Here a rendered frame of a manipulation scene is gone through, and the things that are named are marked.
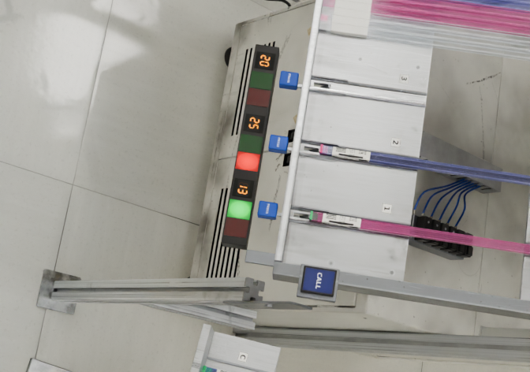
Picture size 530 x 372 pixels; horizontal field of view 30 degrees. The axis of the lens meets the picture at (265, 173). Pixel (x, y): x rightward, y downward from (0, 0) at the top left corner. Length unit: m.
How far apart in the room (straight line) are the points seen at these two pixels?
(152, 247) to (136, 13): 0.54
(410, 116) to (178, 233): 0.86
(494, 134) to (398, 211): 0.63
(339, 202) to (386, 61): 0.25
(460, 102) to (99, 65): 0.79
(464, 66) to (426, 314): 0.53
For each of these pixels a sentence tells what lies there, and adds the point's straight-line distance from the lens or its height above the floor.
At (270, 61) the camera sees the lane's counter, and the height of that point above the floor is 0.67.
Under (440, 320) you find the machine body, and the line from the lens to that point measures 1.98.
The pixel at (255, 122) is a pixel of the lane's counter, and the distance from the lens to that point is 1.61.
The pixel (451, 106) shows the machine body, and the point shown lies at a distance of 2.05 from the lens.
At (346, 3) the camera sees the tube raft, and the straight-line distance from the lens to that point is 1.67.
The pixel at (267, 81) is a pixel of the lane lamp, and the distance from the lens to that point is 1.63.
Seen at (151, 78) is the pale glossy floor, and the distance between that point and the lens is 2.31.
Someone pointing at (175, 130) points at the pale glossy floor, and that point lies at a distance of 2.33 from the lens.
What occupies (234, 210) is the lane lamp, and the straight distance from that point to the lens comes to 1.57.
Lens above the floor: 1.87
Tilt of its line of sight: 49 degrees down
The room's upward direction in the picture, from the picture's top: 82 degrees clockwise
